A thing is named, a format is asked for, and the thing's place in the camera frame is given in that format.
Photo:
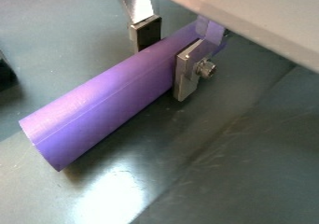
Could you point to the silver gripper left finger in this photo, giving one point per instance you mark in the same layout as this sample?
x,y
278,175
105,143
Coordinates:
x,y
145,23

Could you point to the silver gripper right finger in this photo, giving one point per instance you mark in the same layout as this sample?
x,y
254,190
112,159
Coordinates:
x,y
194,60

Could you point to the purple cylinder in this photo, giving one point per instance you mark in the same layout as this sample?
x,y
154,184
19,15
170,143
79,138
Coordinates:
x,y
69,126

